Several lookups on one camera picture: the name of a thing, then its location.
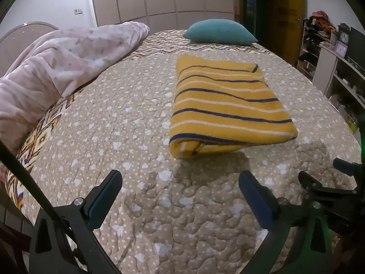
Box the wooden door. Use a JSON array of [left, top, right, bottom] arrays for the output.
[[268, 0, 308, 65]]

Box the white shelf unit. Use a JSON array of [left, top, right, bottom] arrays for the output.
[[313, 42, 365, 133]]

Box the beige quilted bedspread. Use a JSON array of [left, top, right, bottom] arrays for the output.
[[6, 29, 362, 274]]

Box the yellow striped sweater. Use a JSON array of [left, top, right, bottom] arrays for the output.
[[168, 54, 298, 160]]

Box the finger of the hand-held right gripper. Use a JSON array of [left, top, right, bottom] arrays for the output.
[[298, 171, 357, 204], [333, 158, 365, 177]]

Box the black screen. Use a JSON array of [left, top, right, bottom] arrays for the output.
[[349, 26, 365, 65]]

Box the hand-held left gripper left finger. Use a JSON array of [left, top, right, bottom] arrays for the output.
[[29, 170, 123, 274]]

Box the pile of colourful clothes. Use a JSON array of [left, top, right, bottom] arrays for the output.
[[309, 10, 337, 32]]

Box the grey padded headboard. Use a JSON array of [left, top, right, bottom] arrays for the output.
[[0, 21, 60, 61]]

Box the black table clock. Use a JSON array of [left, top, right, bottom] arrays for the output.
[[338, 23, 351, 47]]

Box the beige wardrobe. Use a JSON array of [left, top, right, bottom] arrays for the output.
[[90, 0, 236, 32]]

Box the dark shoe rack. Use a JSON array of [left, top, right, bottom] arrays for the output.
[[297, 17, 337, 77]]

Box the teal pillow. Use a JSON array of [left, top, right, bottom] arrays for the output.
[[183, 19, 258, 45]]

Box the pink floral duvet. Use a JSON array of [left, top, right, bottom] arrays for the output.
[[0, 21, 150, 156]]

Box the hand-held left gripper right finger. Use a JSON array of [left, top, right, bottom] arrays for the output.
[[239, 170, 335, 274]]

